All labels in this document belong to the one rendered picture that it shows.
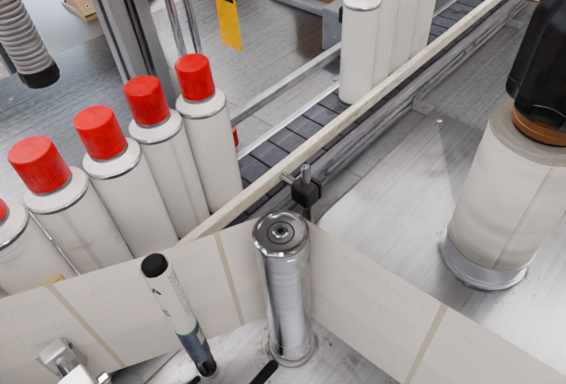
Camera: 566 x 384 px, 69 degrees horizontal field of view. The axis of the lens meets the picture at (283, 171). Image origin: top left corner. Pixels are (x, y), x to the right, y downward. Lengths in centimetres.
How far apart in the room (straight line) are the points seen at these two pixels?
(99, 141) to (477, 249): 36
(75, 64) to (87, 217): 67
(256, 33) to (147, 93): 64
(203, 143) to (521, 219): 30
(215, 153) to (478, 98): 53
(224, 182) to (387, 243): 20
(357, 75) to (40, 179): 45
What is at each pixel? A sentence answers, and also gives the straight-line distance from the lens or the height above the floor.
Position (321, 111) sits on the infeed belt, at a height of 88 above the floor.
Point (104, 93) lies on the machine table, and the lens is 90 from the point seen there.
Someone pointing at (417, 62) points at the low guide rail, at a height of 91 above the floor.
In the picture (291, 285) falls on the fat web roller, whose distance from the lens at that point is 30.
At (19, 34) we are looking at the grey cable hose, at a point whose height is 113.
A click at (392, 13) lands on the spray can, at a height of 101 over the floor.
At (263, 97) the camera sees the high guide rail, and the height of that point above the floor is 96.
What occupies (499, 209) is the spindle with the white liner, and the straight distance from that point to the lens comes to 40.
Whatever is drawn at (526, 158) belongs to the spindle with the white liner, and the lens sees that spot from 36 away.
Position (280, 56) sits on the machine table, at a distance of 90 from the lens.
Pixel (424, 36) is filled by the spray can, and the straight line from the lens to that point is 79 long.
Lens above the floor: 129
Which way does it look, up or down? 46 degrees down
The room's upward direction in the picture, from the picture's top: 5 degrees counter-clockwise
